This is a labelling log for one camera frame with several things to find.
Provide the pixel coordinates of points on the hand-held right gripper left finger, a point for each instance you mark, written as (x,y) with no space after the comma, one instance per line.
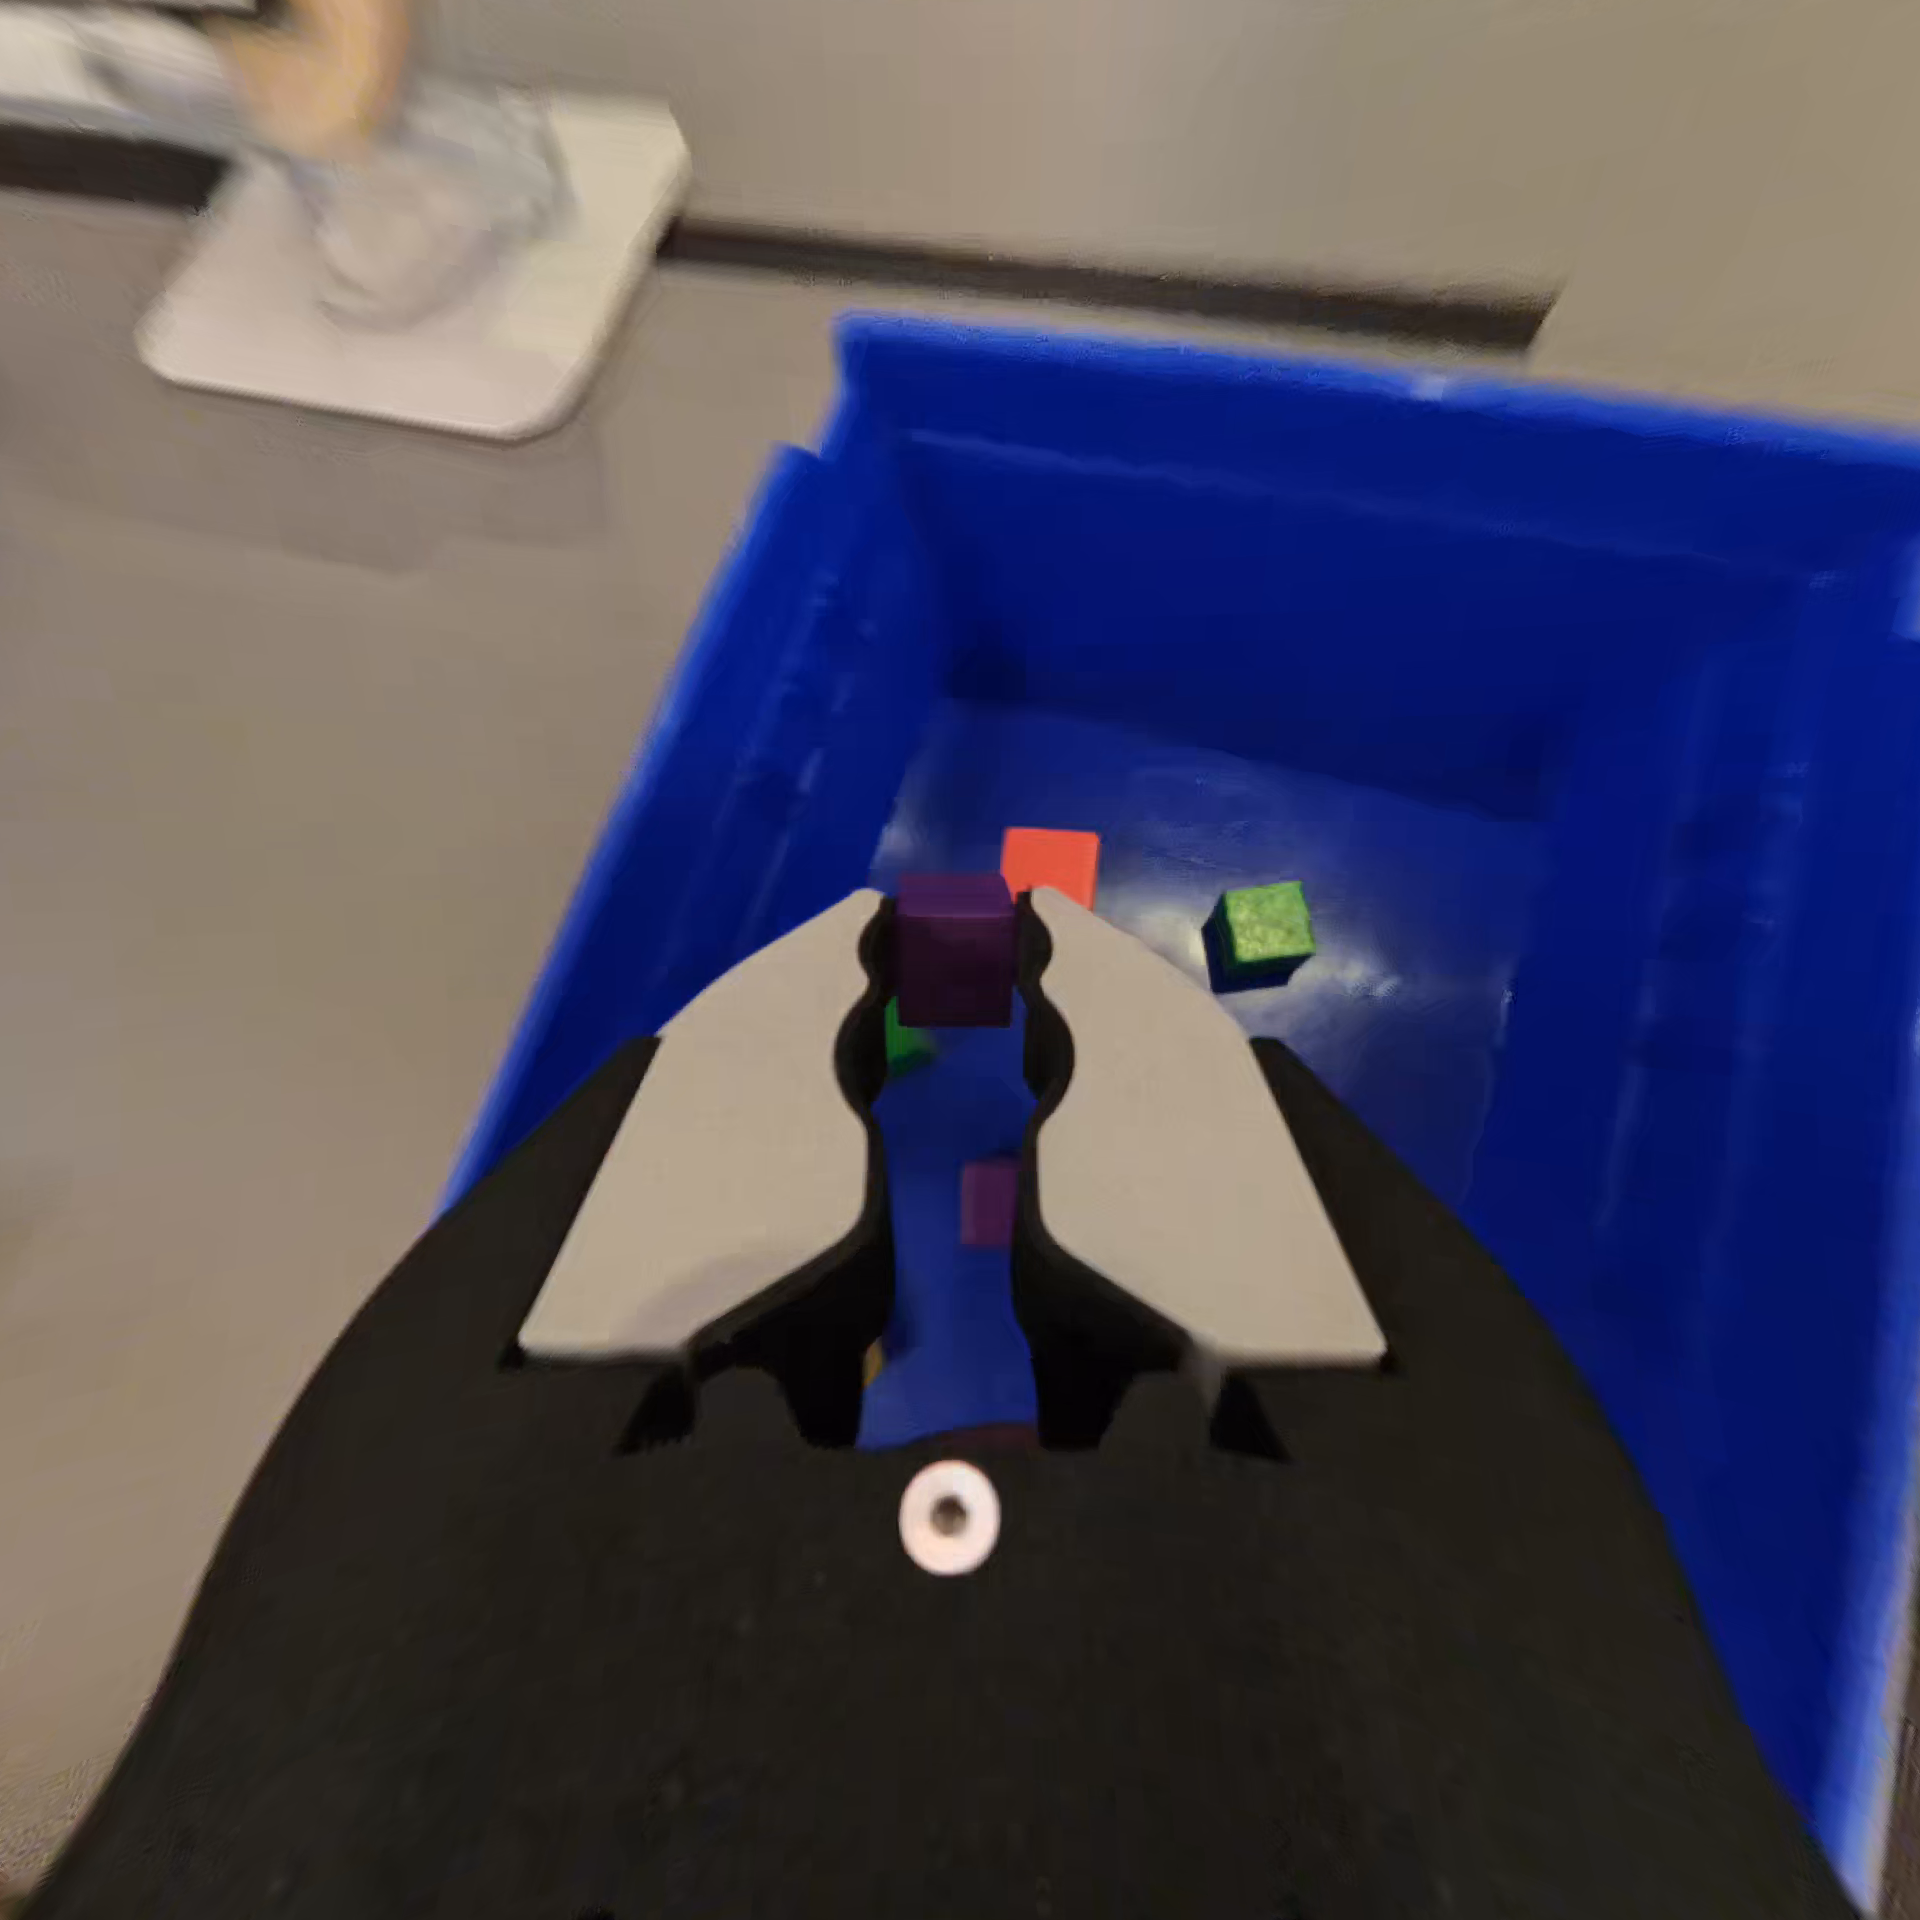
(720,1185)

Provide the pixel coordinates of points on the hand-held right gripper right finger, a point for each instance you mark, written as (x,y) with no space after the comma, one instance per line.
(1200,1185)

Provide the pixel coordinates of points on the purple wooden cube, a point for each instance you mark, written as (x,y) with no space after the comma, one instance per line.
(987,1203)
(955,954)

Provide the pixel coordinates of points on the red wooden cube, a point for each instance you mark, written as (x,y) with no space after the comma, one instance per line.
(1059,863)

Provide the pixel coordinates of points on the blue plastic bin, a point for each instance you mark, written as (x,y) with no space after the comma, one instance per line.
(1575,1050)

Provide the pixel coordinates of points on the white metal stand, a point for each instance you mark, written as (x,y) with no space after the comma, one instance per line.
(451,346)

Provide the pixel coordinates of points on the white document stand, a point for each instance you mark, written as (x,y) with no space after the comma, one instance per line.
(329,67)

